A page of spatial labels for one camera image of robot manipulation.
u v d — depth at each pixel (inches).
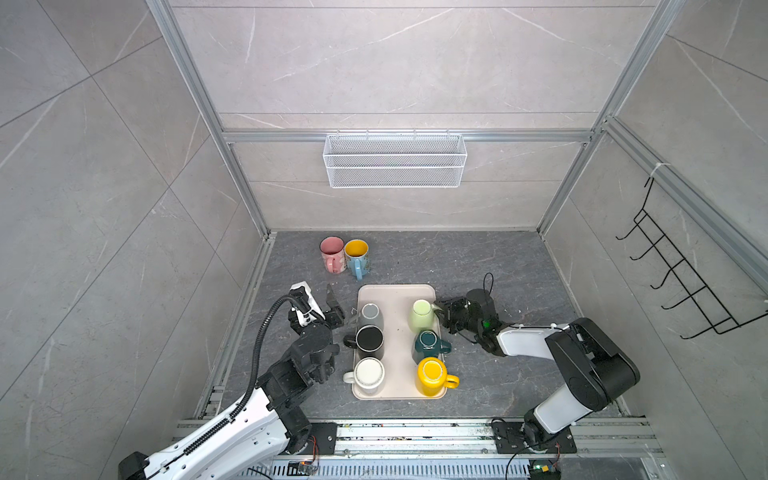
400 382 32.8
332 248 40.6
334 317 24.2
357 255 39.0
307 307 21.7
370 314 33.7
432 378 29.4
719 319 23.1
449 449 28.7
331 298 24.8
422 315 33.8
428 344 30.7
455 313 32.6
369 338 32.3
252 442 22.5
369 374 30.3
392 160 39.6
